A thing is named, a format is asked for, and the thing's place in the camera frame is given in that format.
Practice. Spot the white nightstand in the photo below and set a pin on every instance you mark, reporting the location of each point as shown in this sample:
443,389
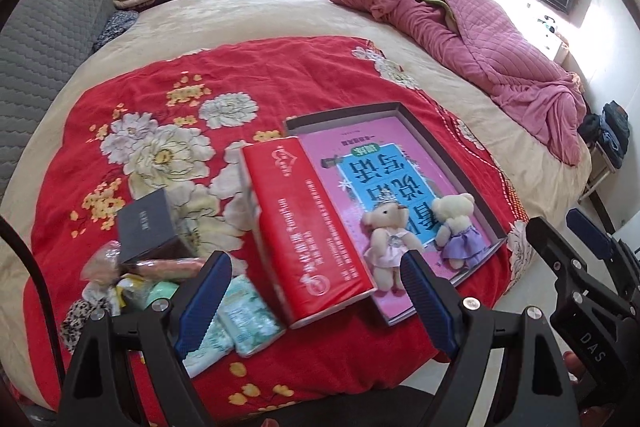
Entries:
550,39

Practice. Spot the white tissue packet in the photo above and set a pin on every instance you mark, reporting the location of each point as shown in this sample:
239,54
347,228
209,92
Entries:
212,349

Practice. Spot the teddy bear purple dress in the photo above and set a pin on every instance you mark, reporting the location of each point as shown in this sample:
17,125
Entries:
457,227

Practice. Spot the person's right hand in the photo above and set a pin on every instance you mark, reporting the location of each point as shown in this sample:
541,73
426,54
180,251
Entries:
571,363

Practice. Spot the grey quilted headboard cover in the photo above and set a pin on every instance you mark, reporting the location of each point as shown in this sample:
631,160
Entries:
45,37

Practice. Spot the red floral blanket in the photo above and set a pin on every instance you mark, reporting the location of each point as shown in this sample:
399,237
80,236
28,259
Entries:
200,72

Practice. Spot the green sponge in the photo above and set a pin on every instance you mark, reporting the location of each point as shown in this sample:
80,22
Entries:
150,294

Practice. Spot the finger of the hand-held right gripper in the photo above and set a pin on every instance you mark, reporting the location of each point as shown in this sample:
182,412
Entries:
587,232
550,247

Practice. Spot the teddy bear pink dress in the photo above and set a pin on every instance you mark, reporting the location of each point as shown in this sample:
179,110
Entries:
390,237

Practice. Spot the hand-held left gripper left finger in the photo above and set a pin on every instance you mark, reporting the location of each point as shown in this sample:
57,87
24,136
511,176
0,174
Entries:
205,302

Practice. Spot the leopard print scrunchie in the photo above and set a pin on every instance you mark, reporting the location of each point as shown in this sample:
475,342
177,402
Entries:
80,319

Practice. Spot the pink quilted duvet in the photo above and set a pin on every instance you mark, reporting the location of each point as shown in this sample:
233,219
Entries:
475,37

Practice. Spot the grey shallow box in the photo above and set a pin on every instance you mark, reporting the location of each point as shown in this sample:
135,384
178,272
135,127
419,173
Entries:
345,113

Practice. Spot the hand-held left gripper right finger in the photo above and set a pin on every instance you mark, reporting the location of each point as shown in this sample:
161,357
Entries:
425,299

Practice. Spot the white floral scrunchie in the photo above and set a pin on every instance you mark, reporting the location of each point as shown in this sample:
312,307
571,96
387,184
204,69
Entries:
92,294

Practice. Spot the green tissue packet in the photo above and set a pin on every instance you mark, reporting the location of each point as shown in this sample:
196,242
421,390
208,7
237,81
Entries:
250,314

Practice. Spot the dark patterned cloth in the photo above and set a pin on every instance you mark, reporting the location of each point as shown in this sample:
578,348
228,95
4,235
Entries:
117,24

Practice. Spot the dark clothes pile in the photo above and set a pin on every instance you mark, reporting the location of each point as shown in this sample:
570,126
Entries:
607,127

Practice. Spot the pink cloth roll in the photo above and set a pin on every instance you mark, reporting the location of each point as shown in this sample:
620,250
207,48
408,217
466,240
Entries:
165,268

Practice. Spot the red tissue pack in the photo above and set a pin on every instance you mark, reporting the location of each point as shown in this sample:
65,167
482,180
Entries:
300,217

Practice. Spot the dark blue box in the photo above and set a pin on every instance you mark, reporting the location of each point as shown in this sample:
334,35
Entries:
145,222

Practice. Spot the white stool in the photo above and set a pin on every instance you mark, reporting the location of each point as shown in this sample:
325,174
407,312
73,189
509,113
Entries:
600,169

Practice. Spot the pink book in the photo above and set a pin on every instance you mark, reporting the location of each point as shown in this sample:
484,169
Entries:
325,152

